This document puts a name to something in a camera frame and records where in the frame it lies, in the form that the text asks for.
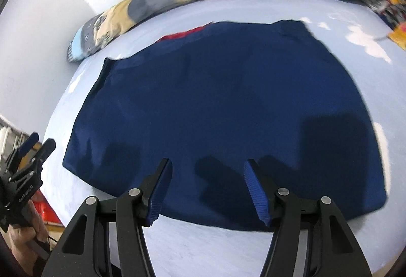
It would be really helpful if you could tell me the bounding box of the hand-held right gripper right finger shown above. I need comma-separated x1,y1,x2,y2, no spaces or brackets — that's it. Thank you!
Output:
243,159,372,277

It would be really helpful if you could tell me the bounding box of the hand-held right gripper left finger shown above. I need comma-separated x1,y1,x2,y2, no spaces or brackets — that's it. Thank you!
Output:
41,158,173,277

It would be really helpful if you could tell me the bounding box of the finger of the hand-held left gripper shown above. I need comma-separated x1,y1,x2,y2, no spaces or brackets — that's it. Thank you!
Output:
6,132,40,173
19,138,57,173

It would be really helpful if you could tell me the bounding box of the navy blue work jacket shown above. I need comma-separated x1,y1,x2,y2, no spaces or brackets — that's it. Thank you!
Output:
63,20,387,231

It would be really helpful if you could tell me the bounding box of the pile of colourful clothes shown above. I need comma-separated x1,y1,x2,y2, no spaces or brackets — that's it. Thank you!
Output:
363,0,406,27

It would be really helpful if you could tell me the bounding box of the person's left hand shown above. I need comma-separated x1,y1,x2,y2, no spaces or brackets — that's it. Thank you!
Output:
7,198,48,277

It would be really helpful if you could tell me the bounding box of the white metal rack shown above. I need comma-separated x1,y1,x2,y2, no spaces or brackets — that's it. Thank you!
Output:
0,115,30,166

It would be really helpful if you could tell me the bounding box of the red box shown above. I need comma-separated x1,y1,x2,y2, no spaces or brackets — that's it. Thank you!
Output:
31,191,65,228

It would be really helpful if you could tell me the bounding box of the light blue cloud-print bed sheet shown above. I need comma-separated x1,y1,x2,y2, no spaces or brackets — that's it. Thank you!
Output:
41,0,406,277

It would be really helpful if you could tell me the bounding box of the yellow floral scarf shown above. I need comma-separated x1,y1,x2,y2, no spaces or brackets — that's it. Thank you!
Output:
387,21,406,52

